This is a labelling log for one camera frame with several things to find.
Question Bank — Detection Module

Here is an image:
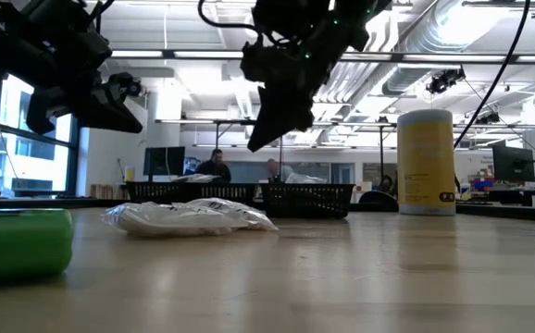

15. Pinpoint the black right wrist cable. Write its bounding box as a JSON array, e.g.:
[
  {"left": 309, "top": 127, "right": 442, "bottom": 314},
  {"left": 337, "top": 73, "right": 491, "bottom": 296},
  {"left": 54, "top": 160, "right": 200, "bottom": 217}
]
[{"left": 196, "top": 0, "right": 262, "bottom": 34}]

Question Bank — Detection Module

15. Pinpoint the clear bag with dark item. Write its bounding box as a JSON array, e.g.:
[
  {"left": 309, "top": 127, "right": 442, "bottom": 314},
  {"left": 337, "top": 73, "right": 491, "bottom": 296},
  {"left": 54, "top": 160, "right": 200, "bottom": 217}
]
[{"left": 172, "top": 172, "right": 225, "bottom": 184}]

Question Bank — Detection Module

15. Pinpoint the clear bag of cotton swabs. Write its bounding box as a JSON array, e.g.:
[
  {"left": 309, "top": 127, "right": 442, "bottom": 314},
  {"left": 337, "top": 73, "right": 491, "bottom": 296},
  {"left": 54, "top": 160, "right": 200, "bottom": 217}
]
[
  {"left": 284, "top": 171, "right": 330, "bottom": 185},
  {"left": 99, "top": 197, "right": 280, "bottom": 239}
]

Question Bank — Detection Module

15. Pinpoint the black right base cable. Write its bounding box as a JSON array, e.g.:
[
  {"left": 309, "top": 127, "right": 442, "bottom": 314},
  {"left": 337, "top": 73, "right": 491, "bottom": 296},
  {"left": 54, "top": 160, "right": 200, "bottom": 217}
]
[{"left": 452, "top": 0, "right": 533, "bottom": 150}]

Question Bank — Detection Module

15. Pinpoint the large glass window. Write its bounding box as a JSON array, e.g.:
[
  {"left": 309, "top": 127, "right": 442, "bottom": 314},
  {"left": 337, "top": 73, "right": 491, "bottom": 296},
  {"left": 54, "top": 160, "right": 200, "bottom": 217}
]
[{"left": 0, "top": 76, "right": 83, "bottom": 198}]

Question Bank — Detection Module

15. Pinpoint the black monitor on arm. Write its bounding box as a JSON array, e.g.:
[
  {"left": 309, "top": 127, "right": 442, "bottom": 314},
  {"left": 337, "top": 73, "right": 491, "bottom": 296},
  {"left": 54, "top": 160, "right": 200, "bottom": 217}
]
[{"left": 491, "top": 144, "right": 535, "bottom": 204}]

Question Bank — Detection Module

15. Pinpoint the wooden slat crate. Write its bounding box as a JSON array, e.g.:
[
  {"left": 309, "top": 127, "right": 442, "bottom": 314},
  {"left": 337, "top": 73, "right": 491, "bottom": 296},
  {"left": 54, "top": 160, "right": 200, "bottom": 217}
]
[{"left": 89, "top": 183, "right": 123, "bottom": 199}]

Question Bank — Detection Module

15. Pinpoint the silver ventilation duct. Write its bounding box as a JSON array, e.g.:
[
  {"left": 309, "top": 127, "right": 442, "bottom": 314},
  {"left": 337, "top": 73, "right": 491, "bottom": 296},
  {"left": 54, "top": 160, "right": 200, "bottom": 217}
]
[{"left": 380, "top": 0, "right": 495, "bottom": 96}]

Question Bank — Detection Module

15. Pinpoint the black slotted plastic basket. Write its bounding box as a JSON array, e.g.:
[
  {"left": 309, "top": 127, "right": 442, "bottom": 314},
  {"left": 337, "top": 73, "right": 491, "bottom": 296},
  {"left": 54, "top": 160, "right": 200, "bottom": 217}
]
[
  {"left": 258, "top": 182, "right": 356, "bottom": 220},
  {"left": 188, "top": 181, "right": 260, "bottom": 207},
  {"left": 125, "top": 180, "right": 190, "bottom": 204}
]

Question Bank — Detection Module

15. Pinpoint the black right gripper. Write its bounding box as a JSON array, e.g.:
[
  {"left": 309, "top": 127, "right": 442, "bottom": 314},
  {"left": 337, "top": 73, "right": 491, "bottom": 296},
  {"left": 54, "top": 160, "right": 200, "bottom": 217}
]
[{"left": 242, "top": 22, "right": 342, "bottom": 153}]

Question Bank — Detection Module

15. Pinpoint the green plastic travel bottle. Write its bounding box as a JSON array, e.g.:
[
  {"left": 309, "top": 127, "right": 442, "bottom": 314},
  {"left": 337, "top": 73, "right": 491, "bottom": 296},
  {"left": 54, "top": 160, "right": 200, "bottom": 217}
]
[{"left": 0, "top": 208, "right": 75, "bottom": 284}]

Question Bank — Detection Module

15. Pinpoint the person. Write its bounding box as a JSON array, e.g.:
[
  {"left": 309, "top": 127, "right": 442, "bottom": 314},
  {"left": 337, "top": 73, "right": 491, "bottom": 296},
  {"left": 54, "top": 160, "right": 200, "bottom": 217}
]
[
  {"left": 195, "top": 147, "right": 233, "bottom": 183},
  {"left": 266, "top": 157, "right": 297, "bottom": 184}
]

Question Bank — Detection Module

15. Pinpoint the black computer monitor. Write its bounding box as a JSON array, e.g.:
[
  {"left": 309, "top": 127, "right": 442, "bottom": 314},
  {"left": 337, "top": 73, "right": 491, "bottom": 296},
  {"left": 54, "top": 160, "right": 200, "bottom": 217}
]
[{"left": 143, "top": 145, "right": 186, "bottom": 182}]

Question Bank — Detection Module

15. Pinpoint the cluttered black background desk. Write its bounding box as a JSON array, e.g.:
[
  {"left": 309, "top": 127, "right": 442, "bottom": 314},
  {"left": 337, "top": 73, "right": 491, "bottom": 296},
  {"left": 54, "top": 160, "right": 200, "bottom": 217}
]
[{"left": 456, "top": 173, "right": 535, "bottom": 207}]

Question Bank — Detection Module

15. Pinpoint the yellow white wipes canister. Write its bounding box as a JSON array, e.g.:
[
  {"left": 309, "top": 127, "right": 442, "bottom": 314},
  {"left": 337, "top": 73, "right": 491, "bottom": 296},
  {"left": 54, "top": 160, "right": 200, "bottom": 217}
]
[{"left": 396, "top": 109, "right": 457, "bottom": 217}]

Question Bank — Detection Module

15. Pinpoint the black curved frame handle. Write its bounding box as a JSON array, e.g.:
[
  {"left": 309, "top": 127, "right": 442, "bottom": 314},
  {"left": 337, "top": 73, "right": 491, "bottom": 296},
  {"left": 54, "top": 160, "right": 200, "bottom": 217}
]
[{"left": 357, "top": 189, "right": 399, "bottom": 208}]

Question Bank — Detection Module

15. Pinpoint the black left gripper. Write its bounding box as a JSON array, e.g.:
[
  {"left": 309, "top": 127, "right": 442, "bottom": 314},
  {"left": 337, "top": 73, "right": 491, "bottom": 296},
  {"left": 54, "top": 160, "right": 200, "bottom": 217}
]
[{"left": 26, "top": 68, "right": 143, "bottom": 135}]

